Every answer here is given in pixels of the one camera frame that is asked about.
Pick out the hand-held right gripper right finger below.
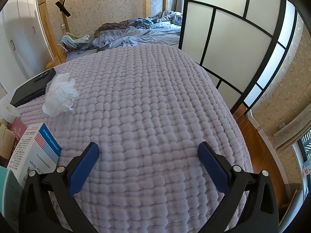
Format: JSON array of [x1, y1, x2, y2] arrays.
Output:
[[197, 141, 280, 233]]

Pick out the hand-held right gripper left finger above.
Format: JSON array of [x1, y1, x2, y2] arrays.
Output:
[[19, 142, 107, 233]]

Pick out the white blue striped medicine box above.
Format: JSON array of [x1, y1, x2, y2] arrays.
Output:
[[7, 123, 62, 187]]

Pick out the red box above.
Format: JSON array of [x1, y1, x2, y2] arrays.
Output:
[[10, 117, 28, 156]]

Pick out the crumpled white tissue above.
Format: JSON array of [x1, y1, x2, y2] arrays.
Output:
[[42, 73, 80, 117]]

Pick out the teal grey item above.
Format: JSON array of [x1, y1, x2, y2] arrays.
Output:
[[0, 166, 23, 229]]

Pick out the white tape roll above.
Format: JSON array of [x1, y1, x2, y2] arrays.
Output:
[[1, 103, 21, 123]]

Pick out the lavender waffle blanket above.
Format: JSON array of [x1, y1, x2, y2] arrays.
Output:
[[15, 42, 252, 233]]

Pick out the black phone case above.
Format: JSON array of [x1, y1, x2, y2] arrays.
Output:
[[10, 68, 56, 108]]

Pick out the window with grille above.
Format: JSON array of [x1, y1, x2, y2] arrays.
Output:
[[293, 129, 311, 190]]

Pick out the pale crumpled clothes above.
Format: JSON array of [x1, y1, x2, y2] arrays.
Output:
[[61, 33, 90, 49]]

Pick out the black framed frosted sliding door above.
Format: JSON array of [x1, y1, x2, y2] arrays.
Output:
[[178, 0, 298, 114]]

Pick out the brown cloth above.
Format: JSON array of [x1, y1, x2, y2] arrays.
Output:
[[94, 21, 133, 38]]

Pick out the blue duvet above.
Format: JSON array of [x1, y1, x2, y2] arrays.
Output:
[[61, 10, 183, 55]]

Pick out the white wardrobe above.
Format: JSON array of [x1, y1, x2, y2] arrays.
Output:
[[0, 0, 52, 93]]

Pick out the wooden bunk bed frame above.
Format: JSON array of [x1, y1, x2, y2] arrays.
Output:
[[35, 0, 168, 68]]

